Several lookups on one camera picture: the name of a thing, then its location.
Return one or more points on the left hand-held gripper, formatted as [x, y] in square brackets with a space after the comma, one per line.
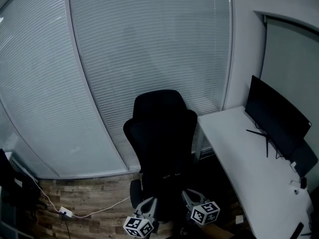
[137, 226]

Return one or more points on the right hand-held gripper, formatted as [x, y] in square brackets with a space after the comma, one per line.
[205, 213]

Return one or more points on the black office chair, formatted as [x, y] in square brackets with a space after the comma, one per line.
[159, 106]

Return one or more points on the brown cardboard box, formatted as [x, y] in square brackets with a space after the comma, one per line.
[216, 231]

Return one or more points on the small paper scrap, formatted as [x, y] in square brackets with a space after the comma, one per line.
[239, 219]

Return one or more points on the white desk leg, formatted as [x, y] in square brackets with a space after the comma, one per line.
[199, 143]

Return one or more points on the white power strip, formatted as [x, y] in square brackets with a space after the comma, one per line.
[66, 211]

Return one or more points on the small white desk gadget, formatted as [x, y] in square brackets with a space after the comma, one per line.
[295, 187]

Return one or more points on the white power strip lead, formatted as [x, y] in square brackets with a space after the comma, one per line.
[43, 193]

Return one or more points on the white plug adapter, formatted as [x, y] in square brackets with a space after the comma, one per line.
[293, 164]

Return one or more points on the black smartphone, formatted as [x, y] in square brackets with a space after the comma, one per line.
[297, 230]

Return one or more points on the small black desk gadget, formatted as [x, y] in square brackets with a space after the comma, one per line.
[303, 183]

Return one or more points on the black monitor with thin stand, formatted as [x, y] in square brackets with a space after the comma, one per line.
[276, 111]

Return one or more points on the wide white window blind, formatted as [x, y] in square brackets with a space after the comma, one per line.
[37, 96]

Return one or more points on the narrow white window blind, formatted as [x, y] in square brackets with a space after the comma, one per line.
[154, 41]

